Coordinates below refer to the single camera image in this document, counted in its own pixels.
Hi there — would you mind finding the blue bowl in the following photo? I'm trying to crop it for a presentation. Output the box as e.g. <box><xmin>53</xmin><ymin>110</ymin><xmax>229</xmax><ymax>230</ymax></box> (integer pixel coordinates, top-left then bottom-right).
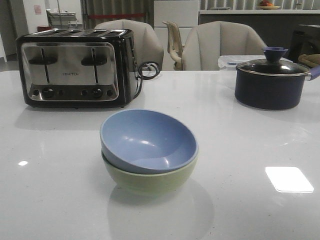
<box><xmin>100</xmin><ymin>109</ymin><xmax>199</xmax><ymax>175</ymax></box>

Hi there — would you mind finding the green bowl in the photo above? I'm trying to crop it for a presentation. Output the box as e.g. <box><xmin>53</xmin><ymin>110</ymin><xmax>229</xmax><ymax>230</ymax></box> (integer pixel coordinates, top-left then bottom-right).
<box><xmin>101</xmin><ymin>154</ymin><xmax>198</xmax><ymax>196</ymax></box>

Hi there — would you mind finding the beige chair left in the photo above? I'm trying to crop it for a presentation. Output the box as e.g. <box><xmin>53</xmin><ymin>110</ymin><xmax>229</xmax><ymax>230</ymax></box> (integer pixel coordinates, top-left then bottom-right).
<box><xmin>94</xmin><ymin>19</ymin><xmax>164</xmax><ymax>71</ymax></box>

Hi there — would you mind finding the beige chair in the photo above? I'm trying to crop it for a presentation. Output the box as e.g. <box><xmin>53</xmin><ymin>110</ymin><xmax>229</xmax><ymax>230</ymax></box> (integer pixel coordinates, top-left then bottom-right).
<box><xmin>182</xmin><ymin>21</ymin><xmax>267</xmax><ymax>71</ymax></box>
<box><xmin>94</xmin><ymin>19</ymin><xmax>164</xmax><ymax>71</ymax></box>

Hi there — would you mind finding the cream office chair background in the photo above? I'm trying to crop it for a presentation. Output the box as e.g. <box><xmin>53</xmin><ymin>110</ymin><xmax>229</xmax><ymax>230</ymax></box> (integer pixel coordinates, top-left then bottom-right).
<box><xmin>162</xmin><ymin>21</ymin><xmax>184</xmax><ymax>71</ymax></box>

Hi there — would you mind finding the beige chair right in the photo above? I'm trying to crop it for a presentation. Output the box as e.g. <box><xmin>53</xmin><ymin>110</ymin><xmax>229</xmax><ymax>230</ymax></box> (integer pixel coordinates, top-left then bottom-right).
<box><xmin>182</xmin><ymin>21</ymin><xmax>267</xmax><ymax>71</ymax></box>

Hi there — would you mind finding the clear plastic container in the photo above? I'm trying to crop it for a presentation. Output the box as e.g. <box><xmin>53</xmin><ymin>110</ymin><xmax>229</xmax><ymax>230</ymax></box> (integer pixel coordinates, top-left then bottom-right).
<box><xmin>217</xmin><ymin>55</ymin><xmax>293</xmax><ymax>72</ymax></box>

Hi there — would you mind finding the red barrier tape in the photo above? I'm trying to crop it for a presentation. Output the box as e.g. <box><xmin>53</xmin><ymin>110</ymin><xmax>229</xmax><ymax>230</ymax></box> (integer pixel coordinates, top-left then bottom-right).
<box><xmin>87</xmin><ymin>13</ymin><xmax>146</xmax><ymax>19</ymax></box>

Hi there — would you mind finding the white cabinet background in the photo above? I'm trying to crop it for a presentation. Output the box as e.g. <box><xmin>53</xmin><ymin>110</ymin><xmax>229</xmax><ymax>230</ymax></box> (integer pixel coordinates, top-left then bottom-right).
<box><xmin>153</xmin><ymin>0</ymin><xmax>200</xmax><ymax>71</ymax></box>

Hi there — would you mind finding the dark blue cooking pot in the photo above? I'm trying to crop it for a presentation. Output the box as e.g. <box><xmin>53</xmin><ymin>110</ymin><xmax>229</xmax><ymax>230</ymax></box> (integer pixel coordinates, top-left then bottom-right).
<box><xmin>234</xmin><ymin>66</ymin><xmax>320</xmax><ymax>110</ymax></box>

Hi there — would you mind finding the black and silver toaster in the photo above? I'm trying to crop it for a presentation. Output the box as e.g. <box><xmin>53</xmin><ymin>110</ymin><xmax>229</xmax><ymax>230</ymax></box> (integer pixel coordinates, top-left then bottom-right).
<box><xmin>16</xmin><ymin>28</ymin><xmax>140</xmax><ymax>108</ymax></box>

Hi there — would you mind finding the glass pot lid blue knob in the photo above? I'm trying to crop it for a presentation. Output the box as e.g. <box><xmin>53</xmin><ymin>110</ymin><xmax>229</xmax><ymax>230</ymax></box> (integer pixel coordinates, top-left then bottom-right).
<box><xmin>236</xmin><ymin>46</ymin><xmax>310</xmax><ymax>77</ymax></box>

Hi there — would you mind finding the metal cart background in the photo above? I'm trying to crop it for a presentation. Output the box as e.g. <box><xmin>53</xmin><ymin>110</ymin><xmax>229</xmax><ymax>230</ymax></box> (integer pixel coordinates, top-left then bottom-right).
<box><xmin>46</xmin><ymin>9</ymin><xmax>77</xmax><ymax>28</ymax></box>

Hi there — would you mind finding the fruit plate on counter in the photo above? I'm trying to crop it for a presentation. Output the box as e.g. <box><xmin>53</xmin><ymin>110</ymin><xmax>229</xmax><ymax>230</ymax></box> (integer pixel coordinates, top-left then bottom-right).
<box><xmin>257</xmin><ymin>0</ymin><xmax>281</xmax><ymax>10</ymax></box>

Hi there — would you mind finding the tan oven mitt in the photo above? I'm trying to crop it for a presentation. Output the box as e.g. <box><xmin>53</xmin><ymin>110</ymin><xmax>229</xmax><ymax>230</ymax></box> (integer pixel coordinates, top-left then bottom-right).
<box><xmin>298</xmin><ymin>53</ymin><xmax>320</xmax><ymax>68</ymax></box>

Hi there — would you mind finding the black appliance right edge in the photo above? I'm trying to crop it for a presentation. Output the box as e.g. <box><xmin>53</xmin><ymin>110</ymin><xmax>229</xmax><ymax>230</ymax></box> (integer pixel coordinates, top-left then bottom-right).
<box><xmin>288</xmin><ymin>24</ymin><xmax>320</xmax><ymax>63</ymax></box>

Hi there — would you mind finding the black toaster power cord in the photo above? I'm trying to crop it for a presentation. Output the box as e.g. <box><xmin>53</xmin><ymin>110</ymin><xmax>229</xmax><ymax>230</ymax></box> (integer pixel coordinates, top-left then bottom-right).
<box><xmin>131</xmin><ymin>61</ymin><xmax>161</xmax><ymax>100</ymax></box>

